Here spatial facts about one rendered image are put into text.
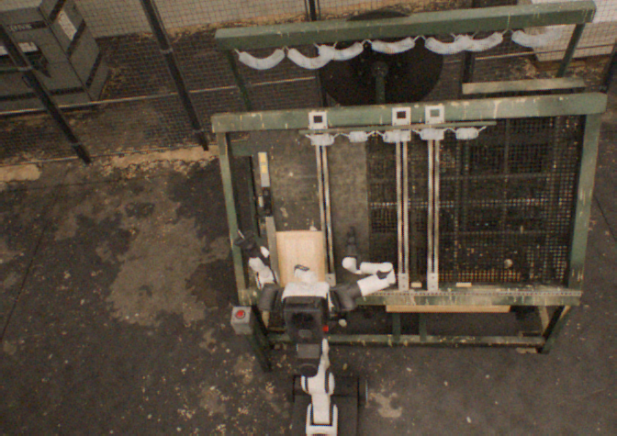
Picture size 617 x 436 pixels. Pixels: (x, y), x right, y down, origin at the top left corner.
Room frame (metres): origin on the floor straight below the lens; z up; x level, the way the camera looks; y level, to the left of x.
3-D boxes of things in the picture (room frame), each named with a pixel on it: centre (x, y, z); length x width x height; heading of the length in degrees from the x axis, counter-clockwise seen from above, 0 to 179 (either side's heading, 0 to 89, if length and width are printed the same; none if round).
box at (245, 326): (1.69, 0.58, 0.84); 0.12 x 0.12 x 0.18; 77
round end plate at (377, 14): (2.71, -0.63, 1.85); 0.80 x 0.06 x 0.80; 77
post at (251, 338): (1.69, 0.58, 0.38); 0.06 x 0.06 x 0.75; 77
